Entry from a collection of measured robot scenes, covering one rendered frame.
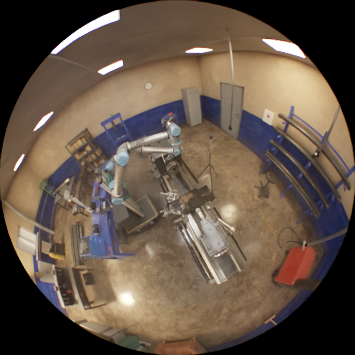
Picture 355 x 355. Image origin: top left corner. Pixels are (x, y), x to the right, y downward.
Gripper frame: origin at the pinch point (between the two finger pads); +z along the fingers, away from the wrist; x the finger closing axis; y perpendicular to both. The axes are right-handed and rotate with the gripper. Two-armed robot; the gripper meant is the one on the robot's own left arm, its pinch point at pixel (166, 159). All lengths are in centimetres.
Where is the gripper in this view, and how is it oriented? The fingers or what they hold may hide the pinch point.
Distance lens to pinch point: 188.3
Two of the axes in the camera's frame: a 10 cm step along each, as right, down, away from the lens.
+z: -8.2, 5.1, 2.8
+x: -2.9, -7.7, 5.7
